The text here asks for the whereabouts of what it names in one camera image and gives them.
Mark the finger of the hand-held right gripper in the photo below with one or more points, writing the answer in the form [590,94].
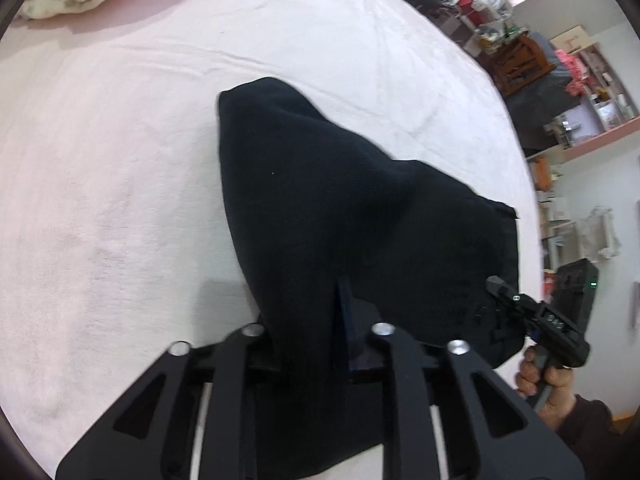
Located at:
[505,291]

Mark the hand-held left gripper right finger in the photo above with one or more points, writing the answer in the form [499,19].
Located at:
[347,320]

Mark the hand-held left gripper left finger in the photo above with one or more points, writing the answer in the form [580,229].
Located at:
[240,360]

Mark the black pants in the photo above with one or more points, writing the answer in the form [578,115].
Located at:
[325,210]

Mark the person's right forearm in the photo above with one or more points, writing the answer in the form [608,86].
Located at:
[592,440]

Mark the person's right hand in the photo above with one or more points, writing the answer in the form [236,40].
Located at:
[555,400]

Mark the white plastic rack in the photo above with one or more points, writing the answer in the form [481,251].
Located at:
[600,235]

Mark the dark grey cloth cover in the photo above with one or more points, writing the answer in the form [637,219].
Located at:
[545,110]

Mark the pink bed sheet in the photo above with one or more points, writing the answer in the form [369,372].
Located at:
[125,185]

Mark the wooden chair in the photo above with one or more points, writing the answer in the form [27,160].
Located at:
[525,62]

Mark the cardboard box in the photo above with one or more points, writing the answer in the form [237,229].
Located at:
[572,39]

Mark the cluttered side table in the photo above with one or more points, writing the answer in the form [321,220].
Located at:
[495,30]

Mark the pink wall shelf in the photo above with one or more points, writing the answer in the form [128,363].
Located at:
[585,142]

